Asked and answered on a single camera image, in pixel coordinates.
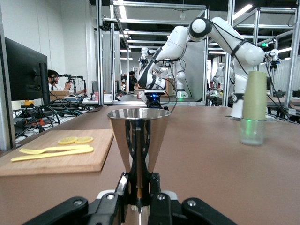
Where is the lemon slice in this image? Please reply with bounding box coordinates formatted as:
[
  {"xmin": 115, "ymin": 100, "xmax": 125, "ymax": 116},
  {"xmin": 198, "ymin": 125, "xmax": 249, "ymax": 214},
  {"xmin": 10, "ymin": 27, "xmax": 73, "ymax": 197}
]
[
  {"xmin": 74, "ymin": 136, "xmax": 94, "ymax": 144},
  {"xmin": 58, "ymin": 136, "xmax": 79, "ymax": 145}
]

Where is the cardboard box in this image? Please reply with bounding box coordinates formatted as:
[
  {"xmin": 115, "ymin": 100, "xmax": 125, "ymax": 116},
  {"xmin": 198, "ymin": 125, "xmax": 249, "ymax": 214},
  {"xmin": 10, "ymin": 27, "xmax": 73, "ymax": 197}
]
[{"xmin": 49, "ymin": 90, "xmax": 71, "ymax": 101}]

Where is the grey frame column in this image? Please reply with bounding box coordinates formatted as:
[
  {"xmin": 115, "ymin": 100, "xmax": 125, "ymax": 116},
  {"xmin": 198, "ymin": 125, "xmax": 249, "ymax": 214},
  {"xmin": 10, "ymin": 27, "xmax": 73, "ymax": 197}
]
[{"xmin": 0, "ymin": 0, "xmax": 16, "ymax": 151}]

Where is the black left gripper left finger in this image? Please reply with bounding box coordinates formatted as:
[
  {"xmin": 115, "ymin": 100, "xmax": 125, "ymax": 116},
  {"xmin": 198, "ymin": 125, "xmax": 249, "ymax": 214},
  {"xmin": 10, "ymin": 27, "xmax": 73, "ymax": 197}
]
[{"xmin": 23, "ymin": 172, "xmax": 129, "ymax": 225}]

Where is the yellow plastic knife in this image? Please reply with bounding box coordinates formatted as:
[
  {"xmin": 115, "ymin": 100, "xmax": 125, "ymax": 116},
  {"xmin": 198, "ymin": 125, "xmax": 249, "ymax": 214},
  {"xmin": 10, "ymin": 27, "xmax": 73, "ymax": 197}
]
[{"xmin": 10, "ymin": 147, "xmax": 94, "ymax": 162}]

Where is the wooden cutting board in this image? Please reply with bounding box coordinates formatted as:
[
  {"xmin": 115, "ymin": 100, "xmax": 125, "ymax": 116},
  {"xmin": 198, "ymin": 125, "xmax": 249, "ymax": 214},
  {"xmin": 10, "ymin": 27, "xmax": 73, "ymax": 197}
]
[{"xmin": 0, "ymin": 128, "xmax": 115, "ymax": 177}]

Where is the black computer monitor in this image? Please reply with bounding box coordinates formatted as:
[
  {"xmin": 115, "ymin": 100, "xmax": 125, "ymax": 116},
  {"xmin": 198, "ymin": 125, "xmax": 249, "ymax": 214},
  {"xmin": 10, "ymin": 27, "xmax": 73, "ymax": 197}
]
[{"xmin": 4, "ymin": 37, "xmax": 51, "ymax": 105}]

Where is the aluminium frame post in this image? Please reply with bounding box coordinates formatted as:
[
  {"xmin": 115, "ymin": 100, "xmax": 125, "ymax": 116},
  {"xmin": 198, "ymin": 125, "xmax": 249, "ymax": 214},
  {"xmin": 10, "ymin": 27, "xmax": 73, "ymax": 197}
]
[{"xmin": 96, "ymin": 0, "xmax": 105, "ymax": 106}]

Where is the steel double cone jigger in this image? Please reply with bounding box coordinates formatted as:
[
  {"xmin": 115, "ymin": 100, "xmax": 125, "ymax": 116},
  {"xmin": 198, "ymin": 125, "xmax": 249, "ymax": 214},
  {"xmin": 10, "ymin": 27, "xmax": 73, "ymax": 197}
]
[{"xmin": 107, "ymin": 108, "xmax": 171, "ymax": 225}]

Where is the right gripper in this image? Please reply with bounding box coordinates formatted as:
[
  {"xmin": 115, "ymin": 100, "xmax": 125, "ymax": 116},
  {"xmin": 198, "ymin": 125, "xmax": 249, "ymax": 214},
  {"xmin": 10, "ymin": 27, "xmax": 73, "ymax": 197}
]
[{"xmin": 145, "ymin": 95, "xmax": 168, "ymax": 111}]

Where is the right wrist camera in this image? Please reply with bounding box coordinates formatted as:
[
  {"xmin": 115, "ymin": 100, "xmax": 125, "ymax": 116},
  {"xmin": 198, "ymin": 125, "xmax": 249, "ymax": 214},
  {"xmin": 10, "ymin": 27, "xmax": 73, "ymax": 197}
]
[{"xmin": 143, "ymin": 89, "xmax": 163, "ymax": 96}]

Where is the brown table cover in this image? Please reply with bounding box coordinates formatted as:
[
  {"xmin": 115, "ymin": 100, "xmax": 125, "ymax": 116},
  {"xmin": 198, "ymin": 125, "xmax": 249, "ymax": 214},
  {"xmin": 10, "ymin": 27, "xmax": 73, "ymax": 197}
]
[{"xmin": 0, "ymin": 105, "xmax": 300, "ymax": 225}]

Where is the seated person with headset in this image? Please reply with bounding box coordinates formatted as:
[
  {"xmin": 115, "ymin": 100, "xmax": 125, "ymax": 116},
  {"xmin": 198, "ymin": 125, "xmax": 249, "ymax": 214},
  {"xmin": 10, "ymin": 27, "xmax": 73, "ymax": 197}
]
[{"xmin": 47, "ymin": 69, "xmax": 71, "ymax": 92}]

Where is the aluminium frame profile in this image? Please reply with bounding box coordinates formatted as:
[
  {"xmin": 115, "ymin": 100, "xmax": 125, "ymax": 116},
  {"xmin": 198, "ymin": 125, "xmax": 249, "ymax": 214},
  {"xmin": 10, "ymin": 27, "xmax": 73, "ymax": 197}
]
[{"xmin": 284, "ymin": 7, "xmax": 300, "ymax": 116}]

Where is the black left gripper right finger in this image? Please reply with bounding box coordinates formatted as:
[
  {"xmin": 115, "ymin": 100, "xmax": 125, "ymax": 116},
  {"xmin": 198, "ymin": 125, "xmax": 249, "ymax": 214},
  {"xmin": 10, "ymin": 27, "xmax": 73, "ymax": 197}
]
[{"xmin": 150, "ymin": 172, "xmax": 237, "ymax": 225}]

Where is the standing person in dark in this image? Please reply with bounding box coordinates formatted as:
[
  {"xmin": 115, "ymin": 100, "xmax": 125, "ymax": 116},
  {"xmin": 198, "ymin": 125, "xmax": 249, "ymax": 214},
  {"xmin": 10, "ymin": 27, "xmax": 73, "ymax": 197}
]
[{"xmin": 128, "ymin": 71, "xmax": 139, "ymax": 94}]

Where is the yellow plastic fork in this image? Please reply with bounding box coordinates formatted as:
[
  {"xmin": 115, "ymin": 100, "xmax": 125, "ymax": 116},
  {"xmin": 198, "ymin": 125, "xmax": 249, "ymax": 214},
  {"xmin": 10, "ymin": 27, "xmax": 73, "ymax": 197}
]
[{"xmin": 19, "ymin": 144, "xmax": 91, "ymax": 155}]

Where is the green sleeved glass bottle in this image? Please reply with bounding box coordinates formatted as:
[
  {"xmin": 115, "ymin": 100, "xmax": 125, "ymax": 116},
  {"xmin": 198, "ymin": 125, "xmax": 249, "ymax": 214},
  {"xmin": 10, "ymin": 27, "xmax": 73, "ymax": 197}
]
[{"xmin": 239, "ymin": 71, "xmax": 268, "ymax": 146}]

